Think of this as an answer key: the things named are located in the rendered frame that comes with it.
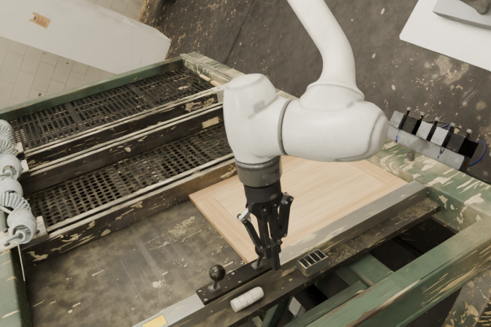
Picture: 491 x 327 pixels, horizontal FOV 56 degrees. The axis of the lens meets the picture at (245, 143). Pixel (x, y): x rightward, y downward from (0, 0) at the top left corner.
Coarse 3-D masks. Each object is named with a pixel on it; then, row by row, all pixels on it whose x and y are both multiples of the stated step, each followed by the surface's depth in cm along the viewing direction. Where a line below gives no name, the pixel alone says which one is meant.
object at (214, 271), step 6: (216, 264) 101; (210, 270) 100; (216, 270) 99; (222, 270) 100; (210, 276) 99; (216, 276) 99; (222, 276) 99; (216, 282) 104; (210, 288) 108; (216, 288) 108
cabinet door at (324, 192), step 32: (288, 160) 163; (224, 192) 151; (288, 192) 146; (320, 192) 143; (352, 192) 141; (384, 192) 138; (224, 224) 135; (256, 224) 134; (320, 224) 129; (256, 256) 121
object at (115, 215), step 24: (216, 168) 154; (144, 192) 148; (168, 192) 148; (192, 192) 153; (96, 216) 139; (120, 216) 142; (144, 216) 147; (0, 240) 129; (48, 240) 133; (72, 240) 137
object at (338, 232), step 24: (408, 192) 132; (360, 216) 126; (384, 216) 128; (312, 240) 120; (336, 240) 121; (288, 264) 115; (240, 288) 110; (168, 312) 106; (192, 312) 105; (216, 312) 109
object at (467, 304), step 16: (160, 160) 303; (176, 160) 304; (416, 224) 178; (432, 224) 192; (400, 240) 145; (416, 240) 151; (432, 240) 161; (416, 256) 139; (464, 288) 130; (480, 288) 127; (304, 304) 187; (464, 304) 129; (480, 304) 126; (256, 320) 284; (448, 320) 131; (464, 320) 128; (480, 320) 126
